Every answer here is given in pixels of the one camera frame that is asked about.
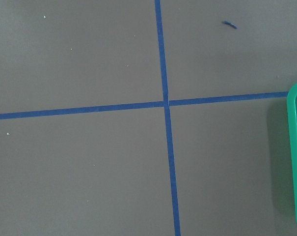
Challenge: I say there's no green plastic tray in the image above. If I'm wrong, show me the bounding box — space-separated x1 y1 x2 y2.
286 80 297 234

